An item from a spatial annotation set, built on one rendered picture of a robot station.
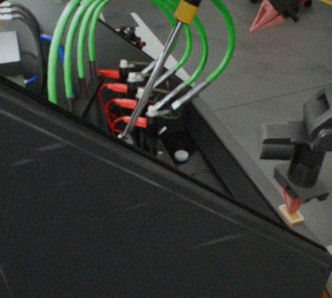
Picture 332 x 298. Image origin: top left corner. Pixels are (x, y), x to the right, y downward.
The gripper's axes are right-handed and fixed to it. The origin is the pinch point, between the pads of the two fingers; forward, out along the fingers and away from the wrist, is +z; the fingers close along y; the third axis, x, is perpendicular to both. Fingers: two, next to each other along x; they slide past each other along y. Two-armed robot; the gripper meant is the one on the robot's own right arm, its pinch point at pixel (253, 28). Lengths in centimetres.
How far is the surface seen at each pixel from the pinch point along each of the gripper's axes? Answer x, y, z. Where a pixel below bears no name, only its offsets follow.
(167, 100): 10.3, 6.9, 24.3
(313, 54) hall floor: -245, -190, -8
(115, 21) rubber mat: -78, 8, 43
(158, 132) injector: 19.3, 7.1, 28.3
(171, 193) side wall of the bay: 55, 19, 17
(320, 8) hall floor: -374, -234, -49
